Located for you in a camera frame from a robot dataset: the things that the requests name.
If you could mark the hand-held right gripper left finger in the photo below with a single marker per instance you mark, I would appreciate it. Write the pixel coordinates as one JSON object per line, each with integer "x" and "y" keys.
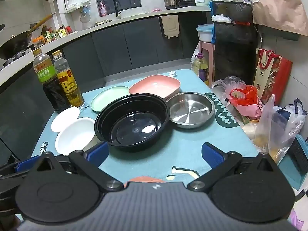
{"x": 98, "y": 152}

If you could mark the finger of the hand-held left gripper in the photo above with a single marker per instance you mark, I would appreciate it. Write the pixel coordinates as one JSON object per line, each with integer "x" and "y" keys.
{"x": 25, "y": 164}

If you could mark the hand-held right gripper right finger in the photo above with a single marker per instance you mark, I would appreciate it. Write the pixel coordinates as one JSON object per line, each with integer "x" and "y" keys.
{"x": 213, "y": 154}

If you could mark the black plastic bowl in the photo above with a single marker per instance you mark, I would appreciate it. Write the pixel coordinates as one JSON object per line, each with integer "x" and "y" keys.
{"x": 134, "y": 130}

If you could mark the green plate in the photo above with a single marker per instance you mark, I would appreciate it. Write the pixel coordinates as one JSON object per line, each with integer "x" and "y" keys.
{"x": 105, "y": 98}

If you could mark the pink plate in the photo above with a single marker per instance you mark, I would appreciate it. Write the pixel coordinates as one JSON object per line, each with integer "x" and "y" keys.
{"x": 154, "y": 86}

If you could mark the white bowl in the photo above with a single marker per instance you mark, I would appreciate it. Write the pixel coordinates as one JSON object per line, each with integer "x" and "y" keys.
{"x": 74, "y": 137}

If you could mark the blue printed tablecloth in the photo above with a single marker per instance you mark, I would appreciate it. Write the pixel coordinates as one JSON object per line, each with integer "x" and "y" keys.
{"x": 182, "y": 144}

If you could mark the small white plate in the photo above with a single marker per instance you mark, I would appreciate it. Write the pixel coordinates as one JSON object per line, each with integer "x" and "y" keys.
{"x": 65, "y": 120}

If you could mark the red plastic bag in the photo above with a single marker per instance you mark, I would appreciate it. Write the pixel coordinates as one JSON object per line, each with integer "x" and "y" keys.
{"x": 245, "y": 96}

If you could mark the yellow-label amber sauce bottle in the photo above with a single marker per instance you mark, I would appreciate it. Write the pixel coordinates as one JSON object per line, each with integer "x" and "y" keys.
{"x": 69, "y": 84}

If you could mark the dark vinegar bottle green label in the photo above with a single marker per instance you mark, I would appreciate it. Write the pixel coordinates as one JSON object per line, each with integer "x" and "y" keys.
{"x": 51, "y": 93}

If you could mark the teal dustpan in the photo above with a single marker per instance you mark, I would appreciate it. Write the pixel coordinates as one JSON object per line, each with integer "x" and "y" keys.
{"x": 291, "y": 170}

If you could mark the yellow cooking oil jug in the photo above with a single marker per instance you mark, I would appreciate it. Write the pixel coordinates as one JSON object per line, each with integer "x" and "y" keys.
{"x": 201, "y": 69}

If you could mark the pink plastic stool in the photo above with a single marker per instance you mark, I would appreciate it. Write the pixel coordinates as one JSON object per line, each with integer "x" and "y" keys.
{"x": 210, "y": 60}

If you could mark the red gift bag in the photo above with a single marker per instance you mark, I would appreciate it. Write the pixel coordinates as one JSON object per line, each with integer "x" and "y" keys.
{"x": 272, "y": 77}

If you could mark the gas stove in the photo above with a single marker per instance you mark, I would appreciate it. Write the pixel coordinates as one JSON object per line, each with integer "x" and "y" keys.
{"x": 14, "y": 61}

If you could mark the black mesh storage rack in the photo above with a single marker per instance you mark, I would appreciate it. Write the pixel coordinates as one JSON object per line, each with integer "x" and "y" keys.
{"x": 233, "y": 48}

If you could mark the dark kitchen cabinets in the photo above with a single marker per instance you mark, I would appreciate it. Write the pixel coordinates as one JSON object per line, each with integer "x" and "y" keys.
{"x": 139, "y": 43}

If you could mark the white container blue lid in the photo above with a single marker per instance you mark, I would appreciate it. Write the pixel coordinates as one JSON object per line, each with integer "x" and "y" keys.
{"x": 204, "y": 35}

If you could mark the orange-lidded jar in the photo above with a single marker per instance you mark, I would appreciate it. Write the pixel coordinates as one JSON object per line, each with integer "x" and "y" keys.
{"x": 38, "y": 43}

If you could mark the group of condiment bottles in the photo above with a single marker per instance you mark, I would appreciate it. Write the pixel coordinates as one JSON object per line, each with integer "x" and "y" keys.
{"x": 57, "y": 33}

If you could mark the white hanging bin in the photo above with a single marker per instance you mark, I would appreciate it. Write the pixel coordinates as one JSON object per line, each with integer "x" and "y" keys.
{"x": 169, "y": 26}

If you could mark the white kitchen counter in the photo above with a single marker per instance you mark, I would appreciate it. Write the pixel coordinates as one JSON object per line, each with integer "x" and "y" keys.
{"x": 134, "y": 16}

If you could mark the pink soap bottle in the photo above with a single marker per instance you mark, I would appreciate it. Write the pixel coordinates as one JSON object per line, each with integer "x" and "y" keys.
{"x": 103, "y": 10}

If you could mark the black faucet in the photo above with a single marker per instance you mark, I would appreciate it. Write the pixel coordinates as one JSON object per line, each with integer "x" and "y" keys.
{"x": 116, "y": 4}

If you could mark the silver rice cooker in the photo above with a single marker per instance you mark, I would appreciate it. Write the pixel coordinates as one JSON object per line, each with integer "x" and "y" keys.
{"x": 169, "y": 2}

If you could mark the hanging printed cloth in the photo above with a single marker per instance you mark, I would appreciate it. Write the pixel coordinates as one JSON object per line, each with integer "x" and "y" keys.
{"x": 279, "y": 7}

